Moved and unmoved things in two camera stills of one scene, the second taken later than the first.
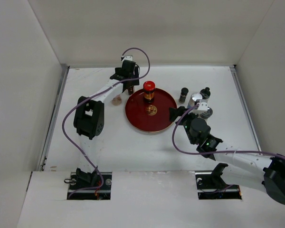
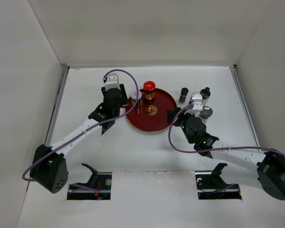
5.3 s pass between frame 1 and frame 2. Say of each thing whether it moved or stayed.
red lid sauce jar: stayed
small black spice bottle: stayed
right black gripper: stayed
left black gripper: moved
